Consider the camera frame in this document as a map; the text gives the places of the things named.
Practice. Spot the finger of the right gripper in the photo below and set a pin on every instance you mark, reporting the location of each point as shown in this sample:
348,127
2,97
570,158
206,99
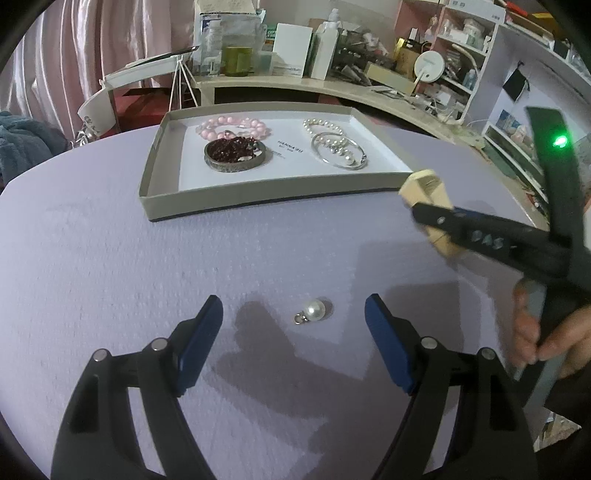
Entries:
506,241
464,215

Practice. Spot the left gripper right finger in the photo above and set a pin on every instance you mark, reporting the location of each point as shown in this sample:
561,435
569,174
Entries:
490,438

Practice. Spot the thin silver bangle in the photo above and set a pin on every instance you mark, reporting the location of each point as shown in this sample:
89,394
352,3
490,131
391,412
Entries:
355,159

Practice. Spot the pearl pendant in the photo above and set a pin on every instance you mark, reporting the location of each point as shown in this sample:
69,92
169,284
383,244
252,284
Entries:
314,311

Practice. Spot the grey cuff bangle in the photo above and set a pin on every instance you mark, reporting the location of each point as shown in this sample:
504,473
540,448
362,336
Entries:
234,155

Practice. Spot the small silver earrings cluster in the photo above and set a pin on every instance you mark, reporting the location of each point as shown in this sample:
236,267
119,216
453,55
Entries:
336,145

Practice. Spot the person's right hand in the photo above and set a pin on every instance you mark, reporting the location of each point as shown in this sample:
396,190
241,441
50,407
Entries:
571,338

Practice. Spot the flat beige box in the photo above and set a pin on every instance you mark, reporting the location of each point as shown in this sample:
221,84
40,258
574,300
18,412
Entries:
389,78

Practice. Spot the round white mirror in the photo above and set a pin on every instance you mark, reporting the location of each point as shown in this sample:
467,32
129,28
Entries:
428,68

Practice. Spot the pink white shelf unit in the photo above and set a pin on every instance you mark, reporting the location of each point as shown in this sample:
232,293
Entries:
517,68

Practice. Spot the white spray bottle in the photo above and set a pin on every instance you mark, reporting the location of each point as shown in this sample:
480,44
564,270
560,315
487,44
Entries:
325,41

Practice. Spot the white product box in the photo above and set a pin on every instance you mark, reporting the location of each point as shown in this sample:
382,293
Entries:
290,50

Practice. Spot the grey cardboard tray box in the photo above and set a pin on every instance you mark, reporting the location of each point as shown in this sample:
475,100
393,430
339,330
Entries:
177,181

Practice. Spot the green glass jar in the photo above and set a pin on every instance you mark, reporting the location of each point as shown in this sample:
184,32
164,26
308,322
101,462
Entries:
237,60

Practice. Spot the clear plastic bag package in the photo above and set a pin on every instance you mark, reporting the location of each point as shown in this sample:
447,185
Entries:
226,23

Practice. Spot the pile of blankets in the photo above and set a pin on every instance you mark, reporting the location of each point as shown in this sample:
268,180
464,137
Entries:
26,143

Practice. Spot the pink satin curtain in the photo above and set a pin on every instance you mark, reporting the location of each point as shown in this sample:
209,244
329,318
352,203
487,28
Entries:
69,48

